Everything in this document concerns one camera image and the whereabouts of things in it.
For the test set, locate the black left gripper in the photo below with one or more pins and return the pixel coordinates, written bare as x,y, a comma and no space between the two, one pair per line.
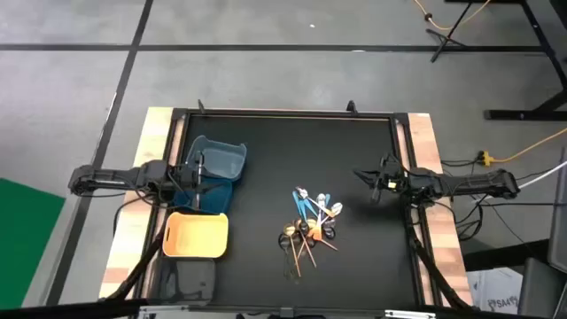
186,177

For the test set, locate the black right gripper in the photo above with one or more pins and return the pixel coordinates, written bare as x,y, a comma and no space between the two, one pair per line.
392,177

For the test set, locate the yellow plastic bin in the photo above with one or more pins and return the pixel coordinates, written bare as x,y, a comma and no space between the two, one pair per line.
195,235

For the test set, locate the black frame bracket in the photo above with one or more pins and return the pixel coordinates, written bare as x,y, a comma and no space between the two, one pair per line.
201,107
351,107

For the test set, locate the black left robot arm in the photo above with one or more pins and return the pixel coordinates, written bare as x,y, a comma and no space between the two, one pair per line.
111,178

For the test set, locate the pile of wooden and metal utensils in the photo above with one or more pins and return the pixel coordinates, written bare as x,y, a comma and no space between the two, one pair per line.
283,242

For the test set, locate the dark grey panel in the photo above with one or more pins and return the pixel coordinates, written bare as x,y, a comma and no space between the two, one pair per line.
559,221

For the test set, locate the light blue translucent bin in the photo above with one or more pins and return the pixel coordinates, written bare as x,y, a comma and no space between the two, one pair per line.
223,159

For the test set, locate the black tripod stand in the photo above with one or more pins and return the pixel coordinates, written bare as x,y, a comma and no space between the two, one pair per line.
445,39

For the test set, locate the green floor mat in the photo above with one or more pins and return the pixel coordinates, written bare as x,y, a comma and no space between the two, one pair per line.
26,243

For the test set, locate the black desk foot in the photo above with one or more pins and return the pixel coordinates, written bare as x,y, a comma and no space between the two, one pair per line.
496,259

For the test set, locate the black rig beam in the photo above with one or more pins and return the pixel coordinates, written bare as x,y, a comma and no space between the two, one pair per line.
66,308

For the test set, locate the dark blue plastic bin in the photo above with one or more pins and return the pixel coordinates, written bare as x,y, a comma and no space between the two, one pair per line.
219,203

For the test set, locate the black desk leg frame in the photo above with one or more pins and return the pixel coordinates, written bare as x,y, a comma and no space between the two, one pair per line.
522,115

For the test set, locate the black plastic bin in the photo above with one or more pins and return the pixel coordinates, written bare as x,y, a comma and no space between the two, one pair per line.
186,279

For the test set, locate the yellow power plug block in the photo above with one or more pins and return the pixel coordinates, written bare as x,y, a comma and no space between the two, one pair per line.
486,158

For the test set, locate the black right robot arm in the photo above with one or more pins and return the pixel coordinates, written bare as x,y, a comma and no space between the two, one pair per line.
465,182

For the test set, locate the dark grey chair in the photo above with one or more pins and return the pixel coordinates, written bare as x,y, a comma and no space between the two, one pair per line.
540,288

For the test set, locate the white cardboard box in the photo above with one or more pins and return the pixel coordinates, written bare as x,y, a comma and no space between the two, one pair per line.
491,288

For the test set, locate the silver rig bracket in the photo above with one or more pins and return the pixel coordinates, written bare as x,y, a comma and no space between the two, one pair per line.
409,314

